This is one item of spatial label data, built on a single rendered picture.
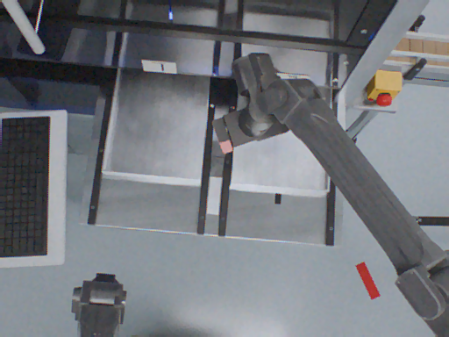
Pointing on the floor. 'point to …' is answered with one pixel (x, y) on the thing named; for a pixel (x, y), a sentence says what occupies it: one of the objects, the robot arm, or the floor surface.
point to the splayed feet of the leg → (432, 220)
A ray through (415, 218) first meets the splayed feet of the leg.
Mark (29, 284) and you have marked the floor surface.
